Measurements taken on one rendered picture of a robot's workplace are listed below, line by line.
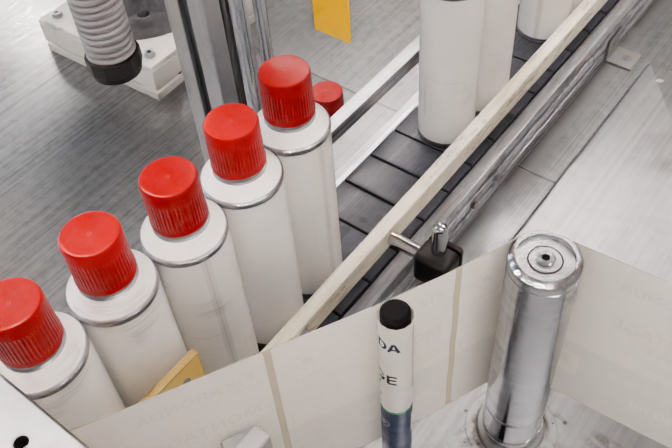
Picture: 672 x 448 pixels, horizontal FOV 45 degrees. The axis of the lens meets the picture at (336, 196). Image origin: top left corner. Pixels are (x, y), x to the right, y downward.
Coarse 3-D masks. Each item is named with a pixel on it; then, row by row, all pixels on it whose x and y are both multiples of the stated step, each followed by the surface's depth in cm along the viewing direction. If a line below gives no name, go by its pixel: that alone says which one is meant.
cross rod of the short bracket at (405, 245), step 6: (390, 234) 63; (396, 234) 63; (390, 240) 63; (396, 240) 63; (402, 240) 63; (408, 240) 63; (396, 246) 63; (402, 246) 62; (408, 246) 62; (414, 246) 62; (420, 246) 62; (402, 252) 63; (408, 252) 62; (414, 252) 62
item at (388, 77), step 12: (408, 48) 70; (396, 60) 69; (408, 60) 69; (384, 72) 68; (396, 72) 68; (372, 84) 67; (384, 84) 67; (360, 96) 66; (372, 96) 67; (348, 108) 65; (360, 108) 66; (336, 120) 65; (348, 120) 65; (336, 132) 64
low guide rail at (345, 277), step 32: (576, 32) 80; (544, 64) 76; (512, 96) 73; (480, 128) 70; (448, 160) 67; (416, 192) 65; (384, 224) 63; (352, 256) 61; (320, 288) 60; (320, 320) 59
